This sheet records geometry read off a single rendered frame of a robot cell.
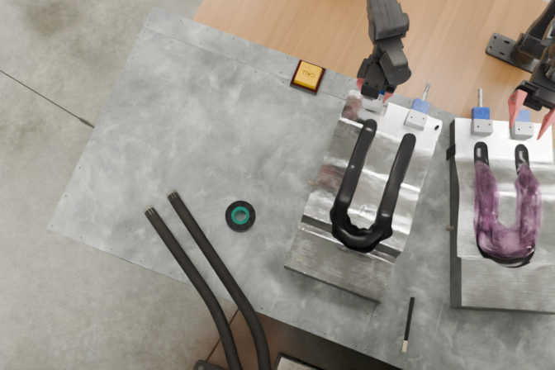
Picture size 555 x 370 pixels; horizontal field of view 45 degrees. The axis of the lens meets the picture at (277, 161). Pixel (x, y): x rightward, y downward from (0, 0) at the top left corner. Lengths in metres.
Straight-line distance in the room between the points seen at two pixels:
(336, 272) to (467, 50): 0.75
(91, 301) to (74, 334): 0.13
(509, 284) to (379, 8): 0.74
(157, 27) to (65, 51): 1.00
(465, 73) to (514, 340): 0.74
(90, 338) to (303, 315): 1.10
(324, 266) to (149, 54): 0.78
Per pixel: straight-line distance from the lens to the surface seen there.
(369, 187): 1.71
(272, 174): 1.81
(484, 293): 1.73
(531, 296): 1.76
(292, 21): 1.97
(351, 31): 1.97
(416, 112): 1.77
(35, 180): 2.78
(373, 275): 1.72
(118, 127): 1.89
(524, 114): 1.91
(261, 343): 1.62
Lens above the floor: 2.55
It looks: 75 degrees down
